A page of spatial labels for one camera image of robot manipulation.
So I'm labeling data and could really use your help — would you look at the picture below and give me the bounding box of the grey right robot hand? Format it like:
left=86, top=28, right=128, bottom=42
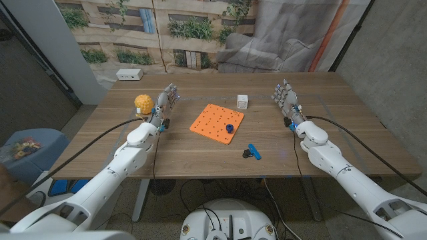
left=271, top=79, right=307, bottom=131

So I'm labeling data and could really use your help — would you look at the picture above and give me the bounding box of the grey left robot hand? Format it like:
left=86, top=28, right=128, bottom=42
left=149, top=83, right=181, bottom=133

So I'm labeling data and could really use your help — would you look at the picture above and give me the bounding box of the orange peg board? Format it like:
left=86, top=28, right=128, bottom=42
left=189, top=103, right=245, bottom=145

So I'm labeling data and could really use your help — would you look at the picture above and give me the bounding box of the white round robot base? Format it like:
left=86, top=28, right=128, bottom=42
left=179, top=199, right=278, bottom=240

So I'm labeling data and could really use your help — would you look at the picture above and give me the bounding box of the white cube block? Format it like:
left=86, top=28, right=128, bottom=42
left=236, top=94, right=250, bottom=109

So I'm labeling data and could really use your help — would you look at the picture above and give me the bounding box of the blue binder clip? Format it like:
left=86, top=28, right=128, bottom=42
left=242, top=143, right=262, bottom=161

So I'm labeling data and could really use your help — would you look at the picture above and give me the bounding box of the yellow bumpy ball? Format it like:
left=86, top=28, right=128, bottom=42
left=133, top=94, right=155, bottom=115

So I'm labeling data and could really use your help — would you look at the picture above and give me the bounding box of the white power strip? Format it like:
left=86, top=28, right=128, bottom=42
left=115, top=68, right=144, bottom=81

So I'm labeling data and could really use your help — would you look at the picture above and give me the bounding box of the black round floor disc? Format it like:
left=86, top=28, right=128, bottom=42
left=149, top=179, right=177, bottom=197

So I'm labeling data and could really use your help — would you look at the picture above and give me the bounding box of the printed fabric backdrop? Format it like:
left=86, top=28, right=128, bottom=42
left=55, top=0, right=373, bottom=90

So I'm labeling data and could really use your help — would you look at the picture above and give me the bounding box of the white table leg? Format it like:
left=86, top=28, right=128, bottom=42
left=131, top=179, right=151, bottom=223

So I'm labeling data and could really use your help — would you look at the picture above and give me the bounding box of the grey table leg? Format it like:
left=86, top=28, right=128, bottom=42
left=300, top=176, right=324, bottom=223

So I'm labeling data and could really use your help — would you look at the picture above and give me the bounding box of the blue-grey stool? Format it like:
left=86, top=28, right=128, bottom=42
left=0, top=128, right=71, bottom=184

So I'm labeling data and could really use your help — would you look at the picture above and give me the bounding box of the blue pad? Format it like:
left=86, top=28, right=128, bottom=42
left=48, top=179, right=90, bottom=197

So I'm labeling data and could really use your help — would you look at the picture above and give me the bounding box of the bag of colourful toys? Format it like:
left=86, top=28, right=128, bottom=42
left=0, top=135, right=44, bottom=164

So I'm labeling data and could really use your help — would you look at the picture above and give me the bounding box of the grey shoe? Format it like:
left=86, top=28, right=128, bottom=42
left=26, top=191, right=47, bottom=208

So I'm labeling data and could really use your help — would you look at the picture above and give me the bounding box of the white robot torso edge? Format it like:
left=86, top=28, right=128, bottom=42
left=0, top=230, right=136, bottom=240

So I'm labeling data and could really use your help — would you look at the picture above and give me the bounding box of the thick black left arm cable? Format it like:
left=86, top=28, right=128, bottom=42
left=0, top=117, right=146, bottom=216

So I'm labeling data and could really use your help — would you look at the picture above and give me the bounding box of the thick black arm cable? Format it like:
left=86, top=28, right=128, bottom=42
left=306, top=115, right=427, bottom=197
left=0, top=117, right=146, bottom=216

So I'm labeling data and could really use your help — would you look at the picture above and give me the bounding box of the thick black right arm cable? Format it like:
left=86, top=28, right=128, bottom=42
left=306, top=115, right=427, bottom=197

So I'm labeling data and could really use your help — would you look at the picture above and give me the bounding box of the grey floor cable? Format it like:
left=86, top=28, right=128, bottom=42
left=262, top=178, right=297, bottom=240

